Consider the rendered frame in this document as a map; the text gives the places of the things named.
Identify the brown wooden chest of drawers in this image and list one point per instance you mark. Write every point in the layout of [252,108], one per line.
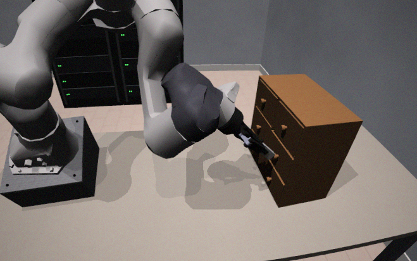
[330,129]

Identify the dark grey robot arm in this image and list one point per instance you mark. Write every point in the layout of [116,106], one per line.
[197,107]

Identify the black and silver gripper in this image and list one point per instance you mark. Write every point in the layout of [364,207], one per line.
[240,130]

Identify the brown wooden drawer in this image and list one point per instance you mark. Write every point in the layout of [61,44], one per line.
[262,128]
[259,159]
[266,100]
[290,129]
[283,159]
[273,180]

